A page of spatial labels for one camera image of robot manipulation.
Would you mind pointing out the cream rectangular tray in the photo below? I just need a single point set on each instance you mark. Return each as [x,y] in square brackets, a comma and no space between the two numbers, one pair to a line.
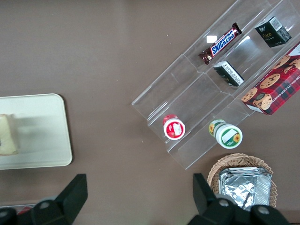
[42,131]

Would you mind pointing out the green sunflower lid jar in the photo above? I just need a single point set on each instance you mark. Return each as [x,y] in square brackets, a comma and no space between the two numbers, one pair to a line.
[227,134]

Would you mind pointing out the clear acrylic stepped display stand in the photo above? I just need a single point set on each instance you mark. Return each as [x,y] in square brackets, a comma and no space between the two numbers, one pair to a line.
[187,98]

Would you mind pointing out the red plaid cookie box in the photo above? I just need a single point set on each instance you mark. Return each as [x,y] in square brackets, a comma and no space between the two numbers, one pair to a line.
[274,86]

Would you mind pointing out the black Face box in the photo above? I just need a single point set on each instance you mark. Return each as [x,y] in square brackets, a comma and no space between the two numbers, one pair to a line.
[272,32]

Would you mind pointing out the Snickers chocolate bar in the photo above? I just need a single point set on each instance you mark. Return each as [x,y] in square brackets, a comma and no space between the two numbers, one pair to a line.
[221,43]

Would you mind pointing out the small black white-label box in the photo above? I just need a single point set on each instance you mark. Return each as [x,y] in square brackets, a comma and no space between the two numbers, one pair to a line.
[228,73]

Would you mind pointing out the round wicker basket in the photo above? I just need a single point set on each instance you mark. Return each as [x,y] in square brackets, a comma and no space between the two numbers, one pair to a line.
[236,160]

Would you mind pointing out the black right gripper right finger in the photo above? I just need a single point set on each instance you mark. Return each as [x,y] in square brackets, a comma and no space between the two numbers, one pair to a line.
[206,199]

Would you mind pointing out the triangular white bread sandwich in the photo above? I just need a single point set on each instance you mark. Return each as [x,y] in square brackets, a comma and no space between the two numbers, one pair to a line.
[8,136]

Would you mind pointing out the red lid jar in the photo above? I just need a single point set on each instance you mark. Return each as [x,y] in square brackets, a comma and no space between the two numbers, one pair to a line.
[174,127]

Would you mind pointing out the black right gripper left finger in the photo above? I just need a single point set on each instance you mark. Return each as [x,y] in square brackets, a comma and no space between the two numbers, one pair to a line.
[68,199]

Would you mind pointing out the small red item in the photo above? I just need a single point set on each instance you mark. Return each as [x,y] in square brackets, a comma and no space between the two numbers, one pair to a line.
[23,210]

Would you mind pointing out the aluminium foil container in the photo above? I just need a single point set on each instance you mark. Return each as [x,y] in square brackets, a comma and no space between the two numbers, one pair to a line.
[246,187]

